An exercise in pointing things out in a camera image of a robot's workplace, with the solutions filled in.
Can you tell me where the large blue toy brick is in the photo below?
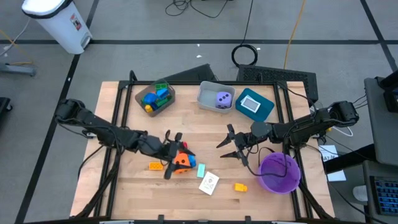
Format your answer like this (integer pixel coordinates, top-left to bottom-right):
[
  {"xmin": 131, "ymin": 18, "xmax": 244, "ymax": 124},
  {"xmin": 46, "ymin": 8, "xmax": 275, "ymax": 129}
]
[{"xmin": 143, "ymin": 92, "xmax": 158, "ymax": 106}]

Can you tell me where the grey plastic bin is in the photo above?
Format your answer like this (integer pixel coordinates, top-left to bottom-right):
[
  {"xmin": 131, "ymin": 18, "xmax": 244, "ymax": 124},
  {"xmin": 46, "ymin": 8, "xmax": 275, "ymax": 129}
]
[{"xmin": 197, "ymin": 80, "xmax": 236, "ymax": 114}]

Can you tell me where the black coiled cable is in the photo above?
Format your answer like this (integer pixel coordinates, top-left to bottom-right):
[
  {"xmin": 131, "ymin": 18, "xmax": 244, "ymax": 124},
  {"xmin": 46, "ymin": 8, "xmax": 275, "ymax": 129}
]
[{"xmin": 231, "ymin": 0, "xmax": 259, "ymax": 67}]

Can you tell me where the grey side desk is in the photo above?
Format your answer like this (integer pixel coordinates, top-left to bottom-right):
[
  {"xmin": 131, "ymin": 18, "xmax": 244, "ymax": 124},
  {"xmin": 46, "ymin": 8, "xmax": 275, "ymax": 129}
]
[{"xmin": 363, "ymin": 76, "xmax": 398, "ymax": 167}]

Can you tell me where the teal plastic bin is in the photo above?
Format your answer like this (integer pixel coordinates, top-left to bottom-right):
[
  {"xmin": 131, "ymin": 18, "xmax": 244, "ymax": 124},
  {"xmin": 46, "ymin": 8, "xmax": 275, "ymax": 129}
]
[{"xmin": 234, "ymin": 87, "xmax": 275, "ymax": 124}]

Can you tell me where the white playing card box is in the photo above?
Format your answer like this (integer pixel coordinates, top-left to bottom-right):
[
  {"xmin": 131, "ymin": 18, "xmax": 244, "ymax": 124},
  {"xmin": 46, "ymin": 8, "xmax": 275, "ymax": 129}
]
[
  {"xmin": 243, "ymin": 95, "xmax": 262, "ymax": 114},
  {"xmin": 239, "ymin": 94, "xmax": 259, "ymax": 110}
]

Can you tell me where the orange foam die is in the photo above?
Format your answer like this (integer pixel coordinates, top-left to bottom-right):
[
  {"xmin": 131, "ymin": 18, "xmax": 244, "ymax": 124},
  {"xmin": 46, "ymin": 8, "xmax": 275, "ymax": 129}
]
[{"xmin": 173, "ymin": 152, "xmax": 192, "ymax": 174}]

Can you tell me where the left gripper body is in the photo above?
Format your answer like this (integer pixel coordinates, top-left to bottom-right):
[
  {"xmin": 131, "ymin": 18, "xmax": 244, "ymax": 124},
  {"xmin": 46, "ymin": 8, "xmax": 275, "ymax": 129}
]
[{"xmin": 155, "ymin": 133, "xmax": 183, "ymax": 164}]

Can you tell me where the black aluminium table frame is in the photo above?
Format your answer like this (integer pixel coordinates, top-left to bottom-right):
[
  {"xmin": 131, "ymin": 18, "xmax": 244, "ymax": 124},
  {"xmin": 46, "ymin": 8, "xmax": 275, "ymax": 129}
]
[{"xmin": 70, "ymin": 70, "xmax": 338, "ymax": 224}]

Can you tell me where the black looped floor cable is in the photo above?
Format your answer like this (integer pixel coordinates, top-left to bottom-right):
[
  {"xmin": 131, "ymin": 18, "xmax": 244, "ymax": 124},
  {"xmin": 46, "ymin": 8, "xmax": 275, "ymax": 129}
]
[{"xmin": 164, "ymin": 0, "xmax": 231, "ymax": 19}]

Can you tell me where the white trash can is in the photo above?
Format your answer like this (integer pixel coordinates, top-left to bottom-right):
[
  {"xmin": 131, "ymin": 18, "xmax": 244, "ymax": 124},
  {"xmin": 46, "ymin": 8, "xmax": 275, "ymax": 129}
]
[{"xmin": 21, "ymin": 0, "xmax": 93, "ymax": 55}]

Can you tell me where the purple foam die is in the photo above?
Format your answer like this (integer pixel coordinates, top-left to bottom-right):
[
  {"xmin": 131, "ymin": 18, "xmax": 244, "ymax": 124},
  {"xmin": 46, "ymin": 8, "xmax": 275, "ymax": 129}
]
[{"xmin": 215, "ymin": 91, "xmax": 233, "ymax": 110}]

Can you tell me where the brown translucent bin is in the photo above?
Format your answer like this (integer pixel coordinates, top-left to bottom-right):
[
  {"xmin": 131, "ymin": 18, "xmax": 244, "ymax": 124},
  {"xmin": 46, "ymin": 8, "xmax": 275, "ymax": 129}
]
[{"xmin": 134, "ymin": 79, "xmax": 177, "ymax": 118}]

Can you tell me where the white cable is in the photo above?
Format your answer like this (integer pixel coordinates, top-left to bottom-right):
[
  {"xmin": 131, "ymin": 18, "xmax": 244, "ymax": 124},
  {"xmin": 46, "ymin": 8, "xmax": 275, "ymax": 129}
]
[{"xmin": 325, "ymin": 124, "xmax": 354, "ymax": 138}]

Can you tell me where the grey stand foot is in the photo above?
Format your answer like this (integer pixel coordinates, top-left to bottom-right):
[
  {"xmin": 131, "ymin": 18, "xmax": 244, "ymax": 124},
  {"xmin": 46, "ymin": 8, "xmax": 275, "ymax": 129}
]
[{"xmin": 0, "ymin": 61, "xmax": 37, "ymax": 77}]

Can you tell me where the white paper sheet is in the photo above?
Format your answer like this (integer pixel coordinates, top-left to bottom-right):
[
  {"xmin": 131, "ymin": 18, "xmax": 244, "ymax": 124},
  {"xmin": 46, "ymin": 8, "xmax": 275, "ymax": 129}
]
[{"xmin": 317, "ymin": 144, "xmax": 347, "ymax": 183}]

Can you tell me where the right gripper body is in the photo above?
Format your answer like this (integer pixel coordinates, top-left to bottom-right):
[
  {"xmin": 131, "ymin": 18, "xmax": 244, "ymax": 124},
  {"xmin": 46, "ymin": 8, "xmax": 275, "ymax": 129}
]
[{"xmin": 227, "ymin": 124, "xmax": 257, "ymax": 167}]

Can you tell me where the grey round pad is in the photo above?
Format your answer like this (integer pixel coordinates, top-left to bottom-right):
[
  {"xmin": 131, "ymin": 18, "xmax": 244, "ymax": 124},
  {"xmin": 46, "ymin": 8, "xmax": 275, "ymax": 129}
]
[{"xmin": 352, "ymin": 184, "xmax": 368, "ymax": 203}]

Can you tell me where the black flat panel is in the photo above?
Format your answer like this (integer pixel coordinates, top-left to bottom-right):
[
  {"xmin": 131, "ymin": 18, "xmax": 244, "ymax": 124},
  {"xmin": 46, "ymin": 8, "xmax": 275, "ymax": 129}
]
[{"xmin": 162, "ymin": 63, "xmax": 218, "ymax": 83}]

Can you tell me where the backlit keyboard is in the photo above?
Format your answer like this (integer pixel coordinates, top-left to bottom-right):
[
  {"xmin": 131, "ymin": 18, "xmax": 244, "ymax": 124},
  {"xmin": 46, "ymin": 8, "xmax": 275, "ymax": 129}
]
[{"xmin": 369, "ymin": 175, "xmax": 398, "ymax": 217}]

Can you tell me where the white gold-sided card box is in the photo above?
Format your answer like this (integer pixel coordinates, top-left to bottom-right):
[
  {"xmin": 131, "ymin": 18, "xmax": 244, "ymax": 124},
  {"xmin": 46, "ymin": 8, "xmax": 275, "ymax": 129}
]
[{"xmin": 198, "ymin": 171, "xmax": 220, "ymax": 196}]

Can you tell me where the black perforated case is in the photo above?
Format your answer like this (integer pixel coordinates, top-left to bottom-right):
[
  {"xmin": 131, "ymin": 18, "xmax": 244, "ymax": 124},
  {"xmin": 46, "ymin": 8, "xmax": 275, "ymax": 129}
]
[{"xmin": 236, "ymin": 64, "xmax": 319, "ymax": 106}]

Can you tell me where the yellow cable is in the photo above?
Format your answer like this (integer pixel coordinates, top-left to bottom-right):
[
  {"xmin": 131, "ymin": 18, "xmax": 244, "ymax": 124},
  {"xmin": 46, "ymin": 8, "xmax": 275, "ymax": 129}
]
[{"xmin": 282, "ymin": 0, "xmax": 308, "ymax": 70}]

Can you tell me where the purple plastic bucket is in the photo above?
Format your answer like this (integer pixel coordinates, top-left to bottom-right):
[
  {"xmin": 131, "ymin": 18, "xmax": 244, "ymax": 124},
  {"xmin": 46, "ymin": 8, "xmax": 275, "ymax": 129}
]
[{"xmin": 256, "ymin": 151, "xmax": 302, "ymax": 195}]

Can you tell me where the black desk device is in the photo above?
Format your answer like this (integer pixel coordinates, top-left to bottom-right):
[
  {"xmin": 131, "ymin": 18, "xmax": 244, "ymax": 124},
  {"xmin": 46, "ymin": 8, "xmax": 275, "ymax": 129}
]
[{"xmin": 376, "ymin": 70, "xmax": 398, "ymax": 113}]

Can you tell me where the black floor object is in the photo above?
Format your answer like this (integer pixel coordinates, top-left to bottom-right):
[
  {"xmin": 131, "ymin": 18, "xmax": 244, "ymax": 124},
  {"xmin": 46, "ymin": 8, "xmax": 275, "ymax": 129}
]
[{"xmin": 0, "ymin": 96, "xmax": 13, "ymax": 113}]

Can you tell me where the green square toy brick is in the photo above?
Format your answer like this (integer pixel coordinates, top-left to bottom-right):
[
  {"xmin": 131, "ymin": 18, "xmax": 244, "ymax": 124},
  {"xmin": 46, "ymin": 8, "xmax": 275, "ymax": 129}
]
[{"xmin": 154, "ymin": 96, "xmax": 173, "ymax": 109}]

